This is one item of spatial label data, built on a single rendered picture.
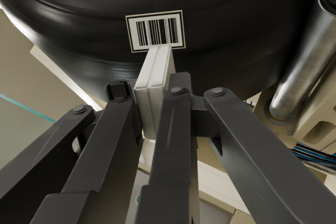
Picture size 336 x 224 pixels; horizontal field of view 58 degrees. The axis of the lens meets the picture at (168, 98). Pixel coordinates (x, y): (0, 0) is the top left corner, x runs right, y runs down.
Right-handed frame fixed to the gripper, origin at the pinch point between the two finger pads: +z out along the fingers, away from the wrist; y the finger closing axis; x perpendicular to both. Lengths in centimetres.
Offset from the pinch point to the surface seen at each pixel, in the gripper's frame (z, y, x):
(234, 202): 563, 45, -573
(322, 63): 20.8, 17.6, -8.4
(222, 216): 52, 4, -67
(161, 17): 15.4, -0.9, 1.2
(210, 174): 622, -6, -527
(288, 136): 34.5, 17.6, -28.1
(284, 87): 28.4, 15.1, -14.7
